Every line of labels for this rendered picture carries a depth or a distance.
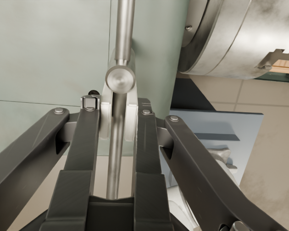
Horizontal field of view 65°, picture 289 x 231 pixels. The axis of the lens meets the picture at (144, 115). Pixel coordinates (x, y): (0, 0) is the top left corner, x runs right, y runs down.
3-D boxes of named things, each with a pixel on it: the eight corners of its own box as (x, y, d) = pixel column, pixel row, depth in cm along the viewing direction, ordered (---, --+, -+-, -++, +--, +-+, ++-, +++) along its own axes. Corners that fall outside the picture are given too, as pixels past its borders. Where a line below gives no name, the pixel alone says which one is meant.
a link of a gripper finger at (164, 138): (137, 127, 14) (183, 130, 15) (135, 96, 19) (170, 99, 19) (135, 146, 15) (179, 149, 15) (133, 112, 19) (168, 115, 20)
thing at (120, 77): (115, 31, 25) (105, 64, 16) (135, 33, 26) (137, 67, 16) (114, 51, 27) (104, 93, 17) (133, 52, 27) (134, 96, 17)
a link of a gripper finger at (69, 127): (96, 145, 15) (48, 142, 14) (103, 111, 19) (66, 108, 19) (97, 125, 14) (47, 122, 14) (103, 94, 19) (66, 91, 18)
